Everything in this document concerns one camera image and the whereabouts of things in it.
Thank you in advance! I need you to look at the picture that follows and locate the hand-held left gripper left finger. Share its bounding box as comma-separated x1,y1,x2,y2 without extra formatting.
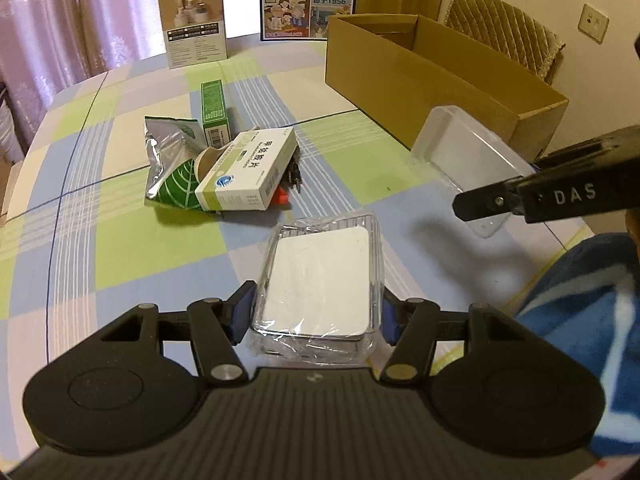
100,280,257,387

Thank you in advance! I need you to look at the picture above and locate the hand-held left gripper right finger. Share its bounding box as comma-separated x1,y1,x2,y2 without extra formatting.
382,292,540,384

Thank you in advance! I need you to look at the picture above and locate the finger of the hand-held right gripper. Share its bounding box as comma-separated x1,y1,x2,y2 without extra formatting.
452,154,640,225
532,127,640,174

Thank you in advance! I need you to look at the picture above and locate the clear plastic lid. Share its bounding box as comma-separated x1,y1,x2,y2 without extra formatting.
410,105,538,238

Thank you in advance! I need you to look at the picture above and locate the clear plastic box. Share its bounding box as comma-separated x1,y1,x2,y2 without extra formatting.
248,211,386,365

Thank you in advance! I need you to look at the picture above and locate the white green medicine box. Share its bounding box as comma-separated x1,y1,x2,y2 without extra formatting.
194,127,297,212

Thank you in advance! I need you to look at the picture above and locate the black cable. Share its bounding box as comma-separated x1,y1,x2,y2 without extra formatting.
286,144,304,197

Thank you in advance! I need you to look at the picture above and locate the beige speckled spoon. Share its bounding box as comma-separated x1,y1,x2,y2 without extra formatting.
196,146,226,181

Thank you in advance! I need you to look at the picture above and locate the brown cardboard box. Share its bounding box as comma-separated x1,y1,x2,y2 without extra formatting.
325,13,570,161

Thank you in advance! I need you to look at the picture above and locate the person's blue striped clothing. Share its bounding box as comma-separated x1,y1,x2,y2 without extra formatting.
515,232,640,458

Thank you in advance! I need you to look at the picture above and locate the quilted chair back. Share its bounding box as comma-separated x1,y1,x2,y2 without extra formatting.
444,0,567,86

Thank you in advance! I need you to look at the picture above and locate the silver green leaf pouch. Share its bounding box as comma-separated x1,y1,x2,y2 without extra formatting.
144,115,221,211

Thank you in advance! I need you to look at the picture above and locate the green toothpaste box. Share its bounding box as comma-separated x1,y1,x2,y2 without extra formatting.
201,79,232,148

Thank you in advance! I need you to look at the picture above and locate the blue illustrated carton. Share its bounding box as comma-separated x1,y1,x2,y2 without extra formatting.
259,0,357,42

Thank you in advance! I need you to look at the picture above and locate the beige product box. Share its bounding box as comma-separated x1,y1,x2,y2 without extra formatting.
157,0,230,70

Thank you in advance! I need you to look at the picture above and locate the pink patterned curtain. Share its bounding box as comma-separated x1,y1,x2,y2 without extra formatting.
0,0,262,161

